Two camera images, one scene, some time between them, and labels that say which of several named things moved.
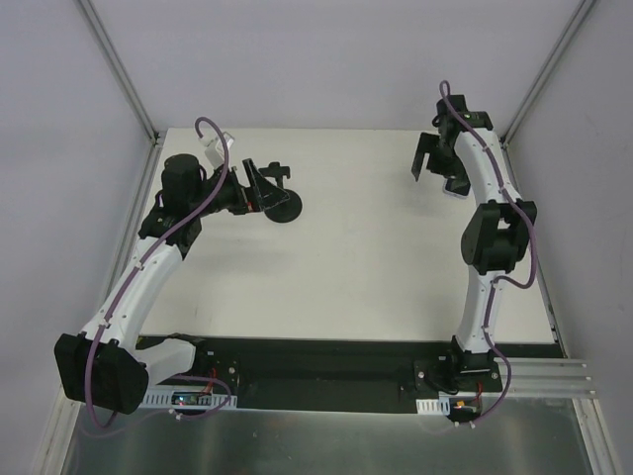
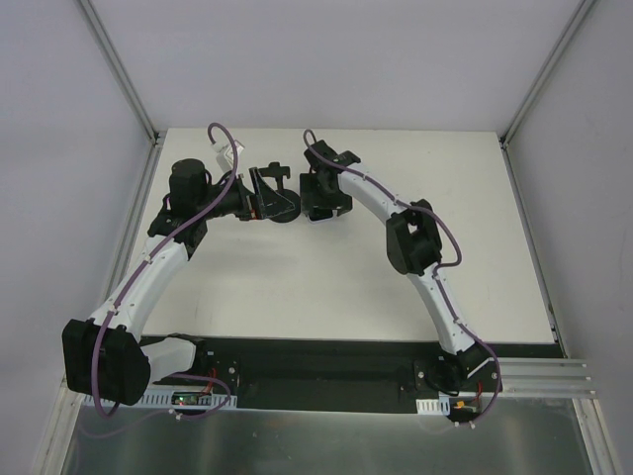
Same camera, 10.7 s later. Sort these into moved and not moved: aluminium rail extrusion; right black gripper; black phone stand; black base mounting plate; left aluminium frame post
Moved: right black gripper
Not moved: black phone stand; aluminium rail extrusion; left aluminium frame post; black base mounting plate
